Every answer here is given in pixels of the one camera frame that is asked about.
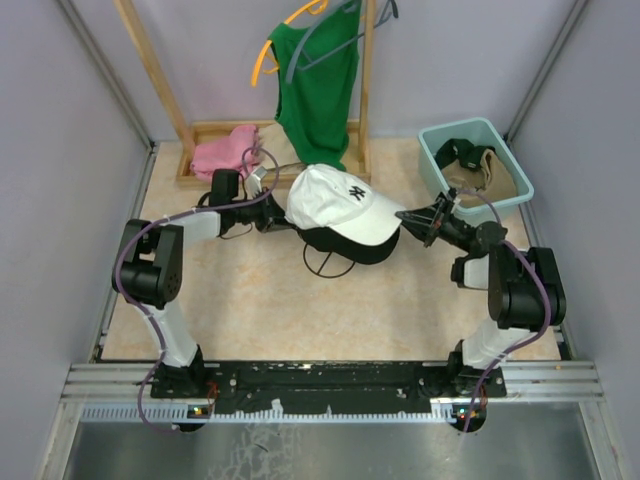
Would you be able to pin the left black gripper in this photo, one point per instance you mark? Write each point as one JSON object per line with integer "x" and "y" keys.
{"x": 269, "y": 208}

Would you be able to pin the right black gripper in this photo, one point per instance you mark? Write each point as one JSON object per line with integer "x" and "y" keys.
{"x": 437, "y": 214}

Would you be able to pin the white cap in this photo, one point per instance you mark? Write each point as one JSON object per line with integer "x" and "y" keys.
{"x": 324, "y": 197}

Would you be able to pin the black cap gold logo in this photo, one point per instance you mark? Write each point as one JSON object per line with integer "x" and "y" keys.
{"x": 328, "y": 241}

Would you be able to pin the black wire hat stand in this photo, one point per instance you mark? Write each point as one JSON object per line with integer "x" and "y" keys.
{"x": 326, "y": 265}

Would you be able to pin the khaki cap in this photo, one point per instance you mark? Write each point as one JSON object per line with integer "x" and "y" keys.
{"x": 482, "y": 171}

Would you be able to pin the wooden clothes rack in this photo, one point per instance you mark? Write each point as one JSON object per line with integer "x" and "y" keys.
{"x": 357, "y": 158}

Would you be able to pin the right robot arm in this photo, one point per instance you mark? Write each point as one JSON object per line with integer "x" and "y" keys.
{"x": 525, "y": 293}

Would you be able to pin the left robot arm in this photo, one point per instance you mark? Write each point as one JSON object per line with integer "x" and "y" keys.
{"x": 148, "y": 271}

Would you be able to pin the beige folded cloth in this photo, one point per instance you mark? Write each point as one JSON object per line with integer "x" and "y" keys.
{"x": 272, "y": 138}

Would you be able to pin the pink folded cloth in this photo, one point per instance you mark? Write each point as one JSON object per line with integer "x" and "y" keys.
{"x": 235, "y": 151}

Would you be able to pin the light blue plastic bin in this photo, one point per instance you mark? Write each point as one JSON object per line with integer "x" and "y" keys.
{"x": 474, "y": 208}

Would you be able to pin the green tank top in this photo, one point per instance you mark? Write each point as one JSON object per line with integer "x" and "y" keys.
{"x": 314, "y": 109}

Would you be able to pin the yellow clothes hanger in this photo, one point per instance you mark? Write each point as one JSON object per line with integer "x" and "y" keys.
{"x": 313, "y": 8}

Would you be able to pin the grey-blue clothes hanger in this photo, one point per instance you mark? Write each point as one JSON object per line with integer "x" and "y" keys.
{"x": 304, "y": 59}

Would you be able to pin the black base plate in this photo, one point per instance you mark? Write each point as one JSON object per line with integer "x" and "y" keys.
{"x": 360, "y": 387}

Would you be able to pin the aluminium rail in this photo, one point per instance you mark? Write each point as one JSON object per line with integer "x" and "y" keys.
{"x": 120, "y": 392}

